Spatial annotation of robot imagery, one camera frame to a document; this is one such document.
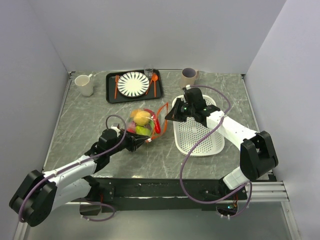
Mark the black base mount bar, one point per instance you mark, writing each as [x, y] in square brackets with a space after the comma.
[141, 194]

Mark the striped white plate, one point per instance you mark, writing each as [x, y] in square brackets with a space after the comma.
[133, 84]

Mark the green pear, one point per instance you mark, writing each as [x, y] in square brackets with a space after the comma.
[141, 130]

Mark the black tray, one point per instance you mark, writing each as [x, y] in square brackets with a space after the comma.
[110, 89]

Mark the clear glass cup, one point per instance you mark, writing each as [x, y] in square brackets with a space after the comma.
[148, 70]

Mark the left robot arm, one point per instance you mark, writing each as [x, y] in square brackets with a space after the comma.
[40, 193]

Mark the orange spoon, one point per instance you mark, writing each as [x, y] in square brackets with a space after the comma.
[153, 82]

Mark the beige mug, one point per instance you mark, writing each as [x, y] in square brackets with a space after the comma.
[188, 77]

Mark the purple onion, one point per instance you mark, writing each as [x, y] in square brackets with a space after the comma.
[131, 127]

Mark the red chili pepper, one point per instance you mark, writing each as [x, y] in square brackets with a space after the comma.
[157, 127]

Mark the white cup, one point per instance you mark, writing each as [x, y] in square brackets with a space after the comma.
[84, 84]

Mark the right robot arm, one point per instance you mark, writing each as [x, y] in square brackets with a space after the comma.
[257, 151]

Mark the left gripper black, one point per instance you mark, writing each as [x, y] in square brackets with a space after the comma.
[134, 140]

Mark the orange fork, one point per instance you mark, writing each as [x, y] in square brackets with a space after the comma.
[116, 86]

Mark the clear zip top bag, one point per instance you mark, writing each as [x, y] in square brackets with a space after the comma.
[160, 114]

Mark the orange fruit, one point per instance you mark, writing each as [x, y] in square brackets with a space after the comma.
[134, 112]

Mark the yellow lemon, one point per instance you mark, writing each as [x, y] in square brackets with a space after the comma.
[142, 118]

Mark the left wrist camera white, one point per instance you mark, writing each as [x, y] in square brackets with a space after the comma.
[116, 128]

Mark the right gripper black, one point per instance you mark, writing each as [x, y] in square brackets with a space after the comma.
[175, 114]

